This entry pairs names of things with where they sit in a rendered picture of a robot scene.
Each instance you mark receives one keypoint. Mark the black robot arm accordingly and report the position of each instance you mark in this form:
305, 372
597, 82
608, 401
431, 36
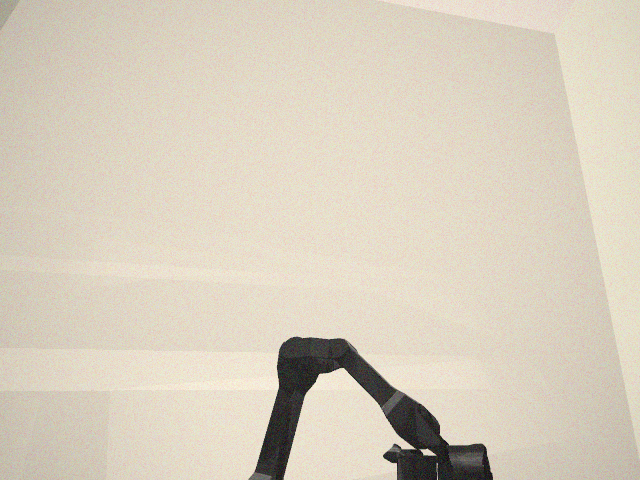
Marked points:
301, 360

